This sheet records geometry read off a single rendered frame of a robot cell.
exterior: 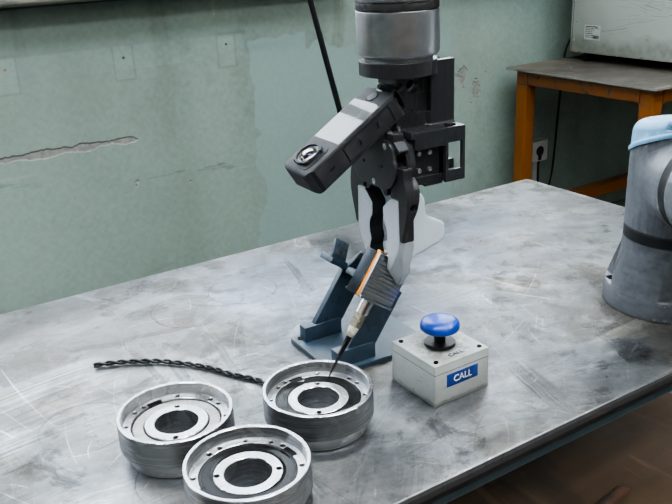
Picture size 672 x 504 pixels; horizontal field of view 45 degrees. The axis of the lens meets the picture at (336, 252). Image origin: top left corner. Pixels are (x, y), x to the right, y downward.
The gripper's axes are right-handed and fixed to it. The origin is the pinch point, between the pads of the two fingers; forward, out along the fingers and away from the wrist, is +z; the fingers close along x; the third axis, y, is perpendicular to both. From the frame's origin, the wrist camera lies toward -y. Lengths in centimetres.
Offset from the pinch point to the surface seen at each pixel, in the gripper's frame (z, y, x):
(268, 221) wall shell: 53, 62, 161
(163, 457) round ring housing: 10.3, -24.9, -3.2
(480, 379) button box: 12.0, 7.3, -6.2
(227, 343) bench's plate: 13.0, -10.1, 18.2
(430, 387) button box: 11.1, 1.4, -5.8
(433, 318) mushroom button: 5.6, 4.1, -2.6
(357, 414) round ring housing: 9.8, -8.1, -7.6
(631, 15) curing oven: -2, 184, 129
